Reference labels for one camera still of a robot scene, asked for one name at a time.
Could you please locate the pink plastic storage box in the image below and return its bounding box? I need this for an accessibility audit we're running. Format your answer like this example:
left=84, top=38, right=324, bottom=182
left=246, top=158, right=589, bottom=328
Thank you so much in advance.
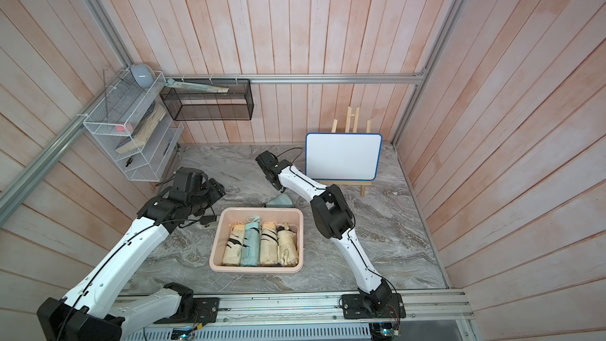
left=209, top=208, right=304, bottom=274

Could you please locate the beige umbrella black band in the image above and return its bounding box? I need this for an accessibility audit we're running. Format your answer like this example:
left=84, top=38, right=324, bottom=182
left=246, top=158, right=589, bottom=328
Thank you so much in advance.
left=222, top=223, right=246, bottom=266

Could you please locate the beige striped umbrella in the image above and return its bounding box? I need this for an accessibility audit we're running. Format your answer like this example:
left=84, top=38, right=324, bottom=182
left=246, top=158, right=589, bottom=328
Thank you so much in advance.
left=260, top=222, right=279, bottom=266

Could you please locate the green umbrella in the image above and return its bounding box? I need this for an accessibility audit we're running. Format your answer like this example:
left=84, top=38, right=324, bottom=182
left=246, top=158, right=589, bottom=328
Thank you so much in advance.
left=265, top=194, right=294, bottom=208
left=240, top=216, right=261, bottom=267

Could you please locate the beige umbrella black stripes small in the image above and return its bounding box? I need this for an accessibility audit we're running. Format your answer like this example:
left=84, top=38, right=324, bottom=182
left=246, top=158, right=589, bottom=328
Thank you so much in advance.
left=277, top=223, right=299, bottom=267

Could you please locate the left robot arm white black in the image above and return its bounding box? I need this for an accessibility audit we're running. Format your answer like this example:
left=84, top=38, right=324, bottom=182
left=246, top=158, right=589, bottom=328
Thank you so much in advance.
left=37, top=167, right=226, bottom=340

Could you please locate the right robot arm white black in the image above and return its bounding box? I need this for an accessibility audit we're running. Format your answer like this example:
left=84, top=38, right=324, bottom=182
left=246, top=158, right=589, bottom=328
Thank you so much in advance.
left=256, top=151, right=392, bottom=317

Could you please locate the pink item on shelf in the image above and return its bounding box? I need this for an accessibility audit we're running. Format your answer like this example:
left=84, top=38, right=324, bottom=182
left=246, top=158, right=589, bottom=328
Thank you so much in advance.
left=115, top=123, right=134, bottom=134

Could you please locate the green flat item on basket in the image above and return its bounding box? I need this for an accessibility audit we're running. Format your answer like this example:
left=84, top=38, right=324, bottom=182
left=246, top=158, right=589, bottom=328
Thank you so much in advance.
left=165, top=79, right=229, bottom=94

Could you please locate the grey round speaker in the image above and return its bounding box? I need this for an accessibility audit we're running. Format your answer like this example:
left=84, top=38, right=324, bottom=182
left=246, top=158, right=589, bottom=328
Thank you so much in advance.
left=129, top=63, right=156, bottom=90

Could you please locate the whiteboard blue frame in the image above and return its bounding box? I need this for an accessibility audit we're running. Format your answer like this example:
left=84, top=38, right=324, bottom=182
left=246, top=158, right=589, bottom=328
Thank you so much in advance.
left=306, top=133, right=383, bottom=181

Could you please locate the black mesh wall basket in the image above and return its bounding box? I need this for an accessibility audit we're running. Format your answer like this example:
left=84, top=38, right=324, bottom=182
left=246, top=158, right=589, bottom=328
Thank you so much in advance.
left=160, top=78, right=254, bottom=121

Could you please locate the book on wire shelf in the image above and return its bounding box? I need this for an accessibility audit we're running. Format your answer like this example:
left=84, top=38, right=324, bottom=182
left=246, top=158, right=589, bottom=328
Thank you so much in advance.
left=115, top=102, right=167, bottom=155

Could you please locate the white wire shelf rack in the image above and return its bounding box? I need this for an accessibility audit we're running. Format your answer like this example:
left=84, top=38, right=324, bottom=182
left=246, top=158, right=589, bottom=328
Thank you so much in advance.
left=84, top=69, right=184, bottom=182

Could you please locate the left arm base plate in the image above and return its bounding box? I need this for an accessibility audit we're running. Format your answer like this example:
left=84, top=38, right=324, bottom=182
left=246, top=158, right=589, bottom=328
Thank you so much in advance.
left=173, top=297, right=220, bottom=325

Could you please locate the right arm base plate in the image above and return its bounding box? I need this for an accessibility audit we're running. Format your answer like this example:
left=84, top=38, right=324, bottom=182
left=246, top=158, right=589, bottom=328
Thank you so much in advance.
left=339, top=294, right=406, bottom=320

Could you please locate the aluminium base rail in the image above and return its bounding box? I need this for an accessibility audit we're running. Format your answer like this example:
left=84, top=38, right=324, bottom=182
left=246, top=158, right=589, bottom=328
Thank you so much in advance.
left=128, top=289, right=483, bottom=340

